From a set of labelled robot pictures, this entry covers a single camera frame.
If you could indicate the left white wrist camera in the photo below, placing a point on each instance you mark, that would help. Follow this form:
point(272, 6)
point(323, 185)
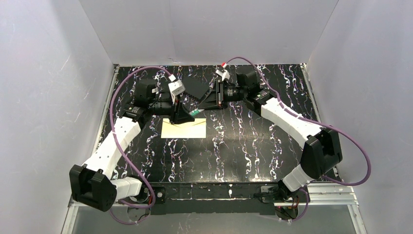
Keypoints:
point(176, 87)

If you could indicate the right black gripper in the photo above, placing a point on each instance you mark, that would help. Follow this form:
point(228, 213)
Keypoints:
point(219, 95)

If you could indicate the black ribbed block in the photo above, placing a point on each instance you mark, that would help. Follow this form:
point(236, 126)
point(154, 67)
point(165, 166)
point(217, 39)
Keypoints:
point(194, 87)

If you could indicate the cream paper envelope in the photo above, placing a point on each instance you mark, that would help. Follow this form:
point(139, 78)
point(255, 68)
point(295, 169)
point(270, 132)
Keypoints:
point(196, 129)

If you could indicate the green glue stick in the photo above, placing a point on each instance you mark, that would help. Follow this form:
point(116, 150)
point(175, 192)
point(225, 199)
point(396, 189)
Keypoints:
point(196, 112)

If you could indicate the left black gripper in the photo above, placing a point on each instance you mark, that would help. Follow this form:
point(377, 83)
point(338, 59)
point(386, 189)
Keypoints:
point(176, 109)

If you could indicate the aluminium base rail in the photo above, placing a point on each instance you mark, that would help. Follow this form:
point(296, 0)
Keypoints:
point(226, 208)

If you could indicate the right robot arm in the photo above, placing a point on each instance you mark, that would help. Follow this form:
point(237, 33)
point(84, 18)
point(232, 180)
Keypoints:
point(321, 149)

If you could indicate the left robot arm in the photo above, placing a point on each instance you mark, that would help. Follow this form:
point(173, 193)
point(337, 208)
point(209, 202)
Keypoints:
point(91, 182)

